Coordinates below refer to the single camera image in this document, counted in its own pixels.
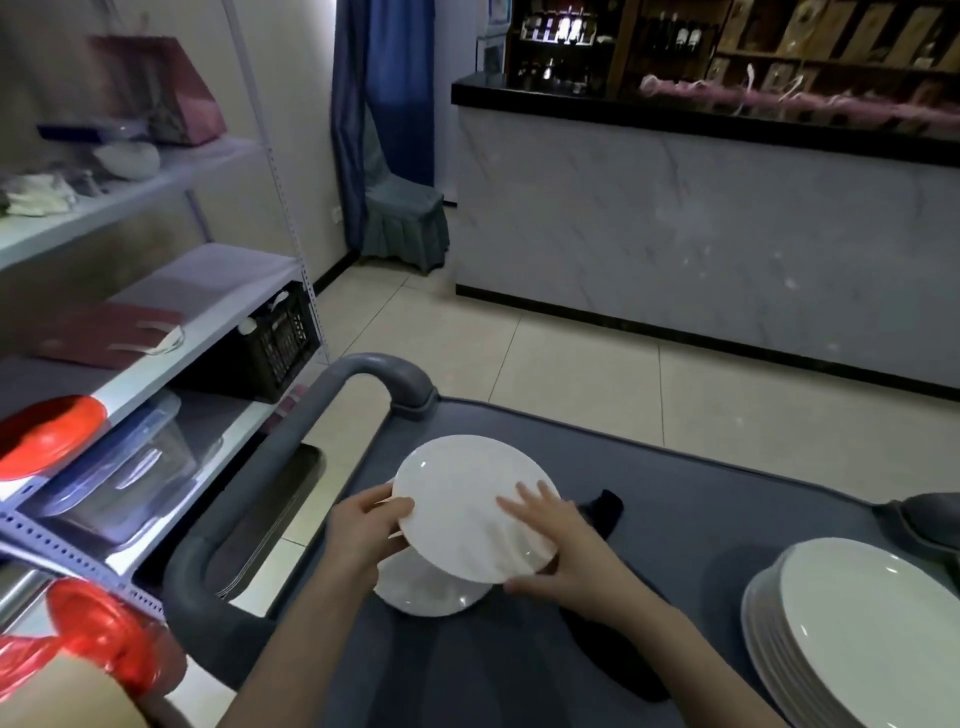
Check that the person's left hand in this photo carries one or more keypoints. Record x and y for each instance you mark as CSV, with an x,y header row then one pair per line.
x,y
356,540

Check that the dark blue flat box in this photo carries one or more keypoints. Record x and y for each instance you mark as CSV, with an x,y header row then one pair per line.
x,y
82,132

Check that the chair with grey-green cover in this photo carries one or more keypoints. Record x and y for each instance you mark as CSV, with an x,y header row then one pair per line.
x,y
405,217

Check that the wooden shelf with boxes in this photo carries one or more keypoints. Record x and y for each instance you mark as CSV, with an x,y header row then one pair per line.
x,y
847,37

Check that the blue curtain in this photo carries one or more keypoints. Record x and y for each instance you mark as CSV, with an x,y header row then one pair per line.
x,y
397,90

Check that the red plastic lid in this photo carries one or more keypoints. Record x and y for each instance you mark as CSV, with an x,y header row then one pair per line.
x,y
45,435

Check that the dark wine rack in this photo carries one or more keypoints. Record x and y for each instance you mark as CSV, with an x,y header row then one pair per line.
x,y
671,45

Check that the white round plate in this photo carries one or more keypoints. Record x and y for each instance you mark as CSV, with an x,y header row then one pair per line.
x,y
427,592
457,502

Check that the black plastic crate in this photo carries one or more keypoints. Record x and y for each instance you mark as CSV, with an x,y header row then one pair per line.
x,y
281,352

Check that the white bowl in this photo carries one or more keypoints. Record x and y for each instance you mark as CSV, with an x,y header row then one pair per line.
x,y
127,159

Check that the clear container blue lid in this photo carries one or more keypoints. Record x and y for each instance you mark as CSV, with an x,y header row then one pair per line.
x,y
120,472

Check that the dark blue cleaning cloth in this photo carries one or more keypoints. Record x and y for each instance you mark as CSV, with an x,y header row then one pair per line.
x,y
606,510

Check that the marble bar counter black top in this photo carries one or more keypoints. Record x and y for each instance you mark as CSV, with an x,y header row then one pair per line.
x,y
675,240

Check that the white appliance blue panel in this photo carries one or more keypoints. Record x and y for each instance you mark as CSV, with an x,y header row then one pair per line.
x,y
493,37

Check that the brown cardboard box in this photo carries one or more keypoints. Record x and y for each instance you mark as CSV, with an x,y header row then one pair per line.
x,y
60,697

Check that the white metal shelf rack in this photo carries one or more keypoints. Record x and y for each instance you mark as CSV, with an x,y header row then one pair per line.
x,y
210,277

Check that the steel tray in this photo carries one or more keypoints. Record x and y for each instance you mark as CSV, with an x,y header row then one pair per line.
x,y
277,495

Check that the stack of white plates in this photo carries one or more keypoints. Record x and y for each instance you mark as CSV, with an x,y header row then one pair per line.
x,y
862,622

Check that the small white cup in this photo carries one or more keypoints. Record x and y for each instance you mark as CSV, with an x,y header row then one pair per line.
x,y
247,325

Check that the crumpled white cloth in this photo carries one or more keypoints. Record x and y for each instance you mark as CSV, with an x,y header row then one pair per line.
x,y
41,196

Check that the row of pink bags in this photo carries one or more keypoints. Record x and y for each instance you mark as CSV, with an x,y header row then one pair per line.
x,y
750,96

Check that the grey service cart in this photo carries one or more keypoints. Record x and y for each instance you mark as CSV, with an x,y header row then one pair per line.
x,y
712,510

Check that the person's right hand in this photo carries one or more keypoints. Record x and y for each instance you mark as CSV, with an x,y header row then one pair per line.
x,y
585,562

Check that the person's left forearm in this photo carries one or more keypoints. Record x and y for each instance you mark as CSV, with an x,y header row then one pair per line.
x,y
300,652

